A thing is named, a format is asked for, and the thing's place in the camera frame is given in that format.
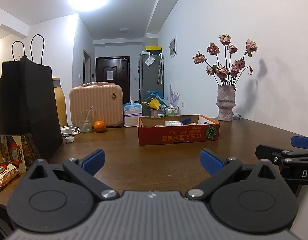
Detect purple decoration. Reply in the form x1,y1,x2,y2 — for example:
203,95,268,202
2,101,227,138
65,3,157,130
169,84,180,107

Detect pink ceramic vase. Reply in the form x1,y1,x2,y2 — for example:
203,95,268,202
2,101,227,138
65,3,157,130
217,85,237,121

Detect orange snack packet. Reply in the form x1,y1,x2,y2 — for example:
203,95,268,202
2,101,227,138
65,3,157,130
0,162,20,192

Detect white charger with cable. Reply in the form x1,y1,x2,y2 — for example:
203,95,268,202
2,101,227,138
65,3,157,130
60,126,81,137

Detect white tissue pack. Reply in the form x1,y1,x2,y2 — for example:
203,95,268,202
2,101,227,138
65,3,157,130
123,115,141,127

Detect pink ribbed suitcase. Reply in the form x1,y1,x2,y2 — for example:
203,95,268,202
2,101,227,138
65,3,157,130
69,82,124,128

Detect black paper bag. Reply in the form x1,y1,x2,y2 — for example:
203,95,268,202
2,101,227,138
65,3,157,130
0,34,64,160

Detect colourful printed packet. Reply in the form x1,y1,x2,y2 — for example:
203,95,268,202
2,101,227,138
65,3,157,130
0,133,42,172

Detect yellow watering can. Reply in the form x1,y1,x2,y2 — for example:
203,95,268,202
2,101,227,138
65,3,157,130
142,98,160,110

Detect grey refrigerator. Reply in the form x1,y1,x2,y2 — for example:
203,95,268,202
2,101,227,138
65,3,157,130
138,53,165,103

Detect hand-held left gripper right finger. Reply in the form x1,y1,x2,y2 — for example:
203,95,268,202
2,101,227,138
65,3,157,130
185,148,280,202

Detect wire rack with bottles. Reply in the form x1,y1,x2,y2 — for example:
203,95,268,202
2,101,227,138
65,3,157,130
164,106,180,117

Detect dark side door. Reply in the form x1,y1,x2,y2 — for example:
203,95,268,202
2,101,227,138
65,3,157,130
83,49,91,85

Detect dried pink roses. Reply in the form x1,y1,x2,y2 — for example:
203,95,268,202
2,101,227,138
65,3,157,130
192,34,258,86

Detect wall picture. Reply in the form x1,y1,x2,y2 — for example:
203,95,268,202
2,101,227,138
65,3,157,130
169,35,178,58

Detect blue tissue pack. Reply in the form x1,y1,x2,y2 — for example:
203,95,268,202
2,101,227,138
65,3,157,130
123,100,142,117

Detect yellow thermos bottle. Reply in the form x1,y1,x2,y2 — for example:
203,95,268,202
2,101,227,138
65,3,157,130
52,77,68,128

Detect orange fruit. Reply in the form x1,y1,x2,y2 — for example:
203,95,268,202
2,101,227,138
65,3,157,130
93,120,106,132

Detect dark entrance door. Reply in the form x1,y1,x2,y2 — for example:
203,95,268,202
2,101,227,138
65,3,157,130
95,56,130,104

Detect clear glass cup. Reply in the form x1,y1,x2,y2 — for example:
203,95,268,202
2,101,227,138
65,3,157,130
78,106,94,133

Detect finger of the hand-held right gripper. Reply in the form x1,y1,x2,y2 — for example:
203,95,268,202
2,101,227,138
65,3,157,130
255,144,308,167
291,136,308,149

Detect white folded umbrella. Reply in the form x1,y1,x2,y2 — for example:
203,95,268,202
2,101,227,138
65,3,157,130
157,53,165,85

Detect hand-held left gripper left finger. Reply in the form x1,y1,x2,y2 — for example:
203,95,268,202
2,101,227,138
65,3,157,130
28,149,119,200

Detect red cardboard box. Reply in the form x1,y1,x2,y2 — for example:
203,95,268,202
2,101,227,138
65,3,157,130
137,114,220,146

